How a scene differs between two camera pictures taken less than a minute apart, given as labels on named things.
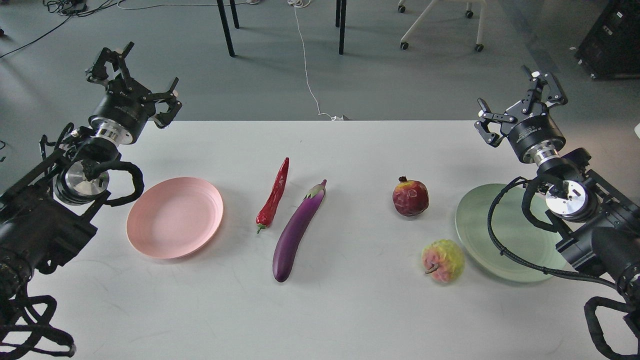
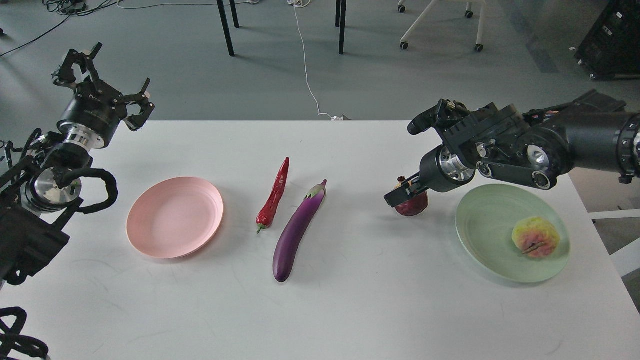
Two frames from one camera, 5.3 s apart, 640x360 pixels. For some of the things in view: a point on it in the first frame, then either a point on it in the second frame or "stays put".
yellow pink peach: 443,259 to 536,237
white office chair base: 404,44 stays put
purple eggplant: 295,230 stays put
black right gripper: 533,135 to 441,170
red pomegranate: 410,197 stays put
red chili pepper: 264,216 stays put
